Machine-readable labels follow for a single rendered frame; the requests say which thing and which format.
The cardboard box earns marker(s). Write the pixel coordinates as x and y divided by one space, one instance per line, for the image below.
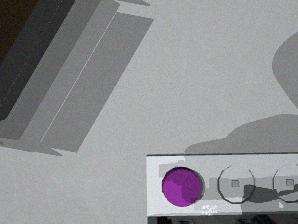
13 16

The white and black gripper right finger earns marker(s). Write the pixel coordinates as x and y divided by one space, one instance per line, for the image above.
262 219

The light grey tray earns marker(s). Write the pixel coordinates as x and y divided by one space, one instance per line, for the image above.
234 187

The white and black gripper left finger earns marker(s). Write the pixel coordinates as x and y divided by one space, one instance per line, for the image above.
163 220

